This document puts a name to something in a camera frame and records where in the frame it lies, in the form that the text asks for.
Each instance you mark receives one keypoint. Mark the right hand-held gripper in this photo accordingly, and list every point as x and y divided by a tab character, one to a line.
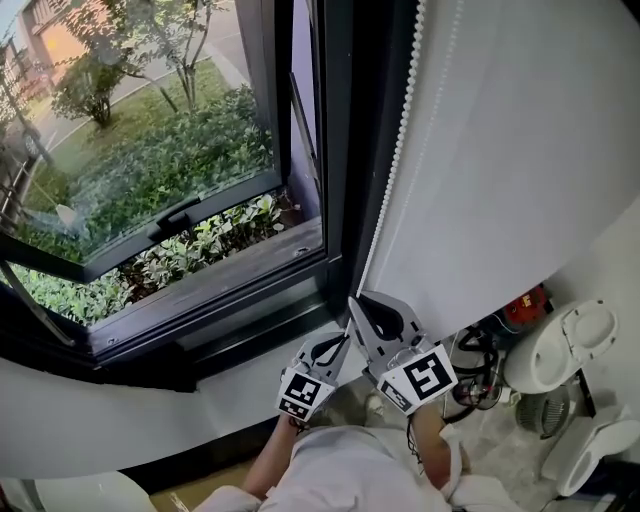
425	377

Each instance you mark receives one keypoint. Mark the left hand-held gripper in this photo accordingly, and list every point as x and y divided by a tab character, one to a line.
302	392

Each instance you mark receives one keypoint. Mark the person's left forearm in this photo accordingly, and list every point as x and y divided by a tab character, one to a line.
272	460

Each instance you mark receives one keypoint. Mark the person's right forearm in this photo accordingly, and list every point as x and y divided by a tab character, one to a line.
435	445

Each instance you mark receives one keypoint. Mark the person's white shirt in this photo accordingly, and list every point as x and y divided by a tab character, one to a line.
350	475

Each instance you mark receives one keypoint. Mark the red machine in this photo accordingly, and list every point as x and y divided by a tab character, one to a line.
525	305

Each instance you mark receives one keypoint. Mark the white toilet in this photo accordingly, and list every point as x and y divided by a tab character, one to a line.
585	460
530	365
100	492

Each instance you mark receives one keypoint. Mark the gray round fan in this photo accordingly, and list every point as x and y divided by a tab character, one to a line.
542	412

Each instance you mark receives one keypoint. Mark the cardboard box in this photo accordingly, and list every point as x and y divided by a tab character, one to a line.
200	492

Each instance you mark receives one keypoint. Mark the black open window sash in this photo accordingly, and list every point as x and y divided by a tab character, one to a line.
125	245

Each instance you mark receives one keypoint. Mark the brick building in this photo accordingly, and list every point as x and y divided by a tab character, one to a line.
65	45

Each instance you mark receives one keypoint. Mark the black window frame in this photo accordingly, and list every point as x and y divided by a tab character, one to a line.
350	150

